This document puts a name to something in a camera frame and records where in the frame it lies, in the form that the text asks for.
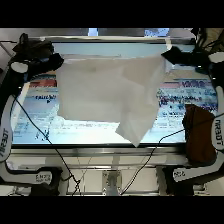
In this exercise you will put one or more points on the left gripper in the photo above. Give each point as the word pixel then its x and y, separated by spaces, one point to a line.
pixel 52 62

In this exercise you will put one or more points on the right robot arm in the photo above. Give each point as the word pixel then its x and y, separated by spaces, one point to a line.
pixel 218 133

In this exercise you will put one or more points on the silver frame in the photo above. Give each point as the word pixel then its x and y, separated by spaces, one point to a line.
pixel 113 156

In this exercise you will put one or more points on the white T-shirt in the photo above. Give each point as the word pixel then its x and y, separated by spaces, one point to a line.
pixel 106 90

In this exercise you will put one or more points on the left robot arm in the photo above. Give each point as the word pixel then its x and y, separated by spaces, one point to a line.
pixel 6 133

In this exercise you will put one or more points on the black garment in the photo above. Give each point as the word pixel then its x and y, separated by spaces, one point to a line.
pixel 33 46

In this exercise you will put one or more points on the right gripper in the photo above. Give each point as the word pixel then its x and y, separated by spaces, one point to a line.
pixel 175 56

